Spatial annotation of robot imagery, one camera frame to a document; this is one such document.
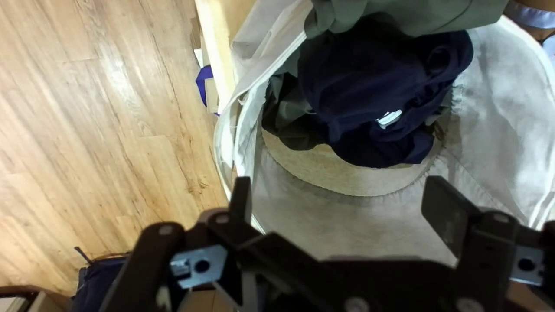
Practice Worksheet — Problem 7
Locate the olive green garment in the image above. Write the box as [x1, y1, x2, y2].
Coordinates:
[260, 0, 511, 152]

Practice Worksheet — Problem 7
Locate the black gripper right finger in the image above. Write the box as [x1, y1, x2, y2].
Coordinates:
[421, 176, 555, 312]

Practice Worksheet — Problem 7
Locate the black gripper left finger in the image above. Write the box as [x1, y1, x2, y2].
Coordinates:
[100, 176, 251, 312]

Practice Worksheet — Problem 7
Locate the dark navy underwear garment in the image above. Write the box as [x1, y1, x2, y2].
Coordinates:
[298, 20, 473, 168]

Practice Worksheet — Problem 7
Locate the white mesh laundry bag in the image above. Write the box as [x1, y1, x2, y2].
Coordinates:
[215, 0, 555, 263]

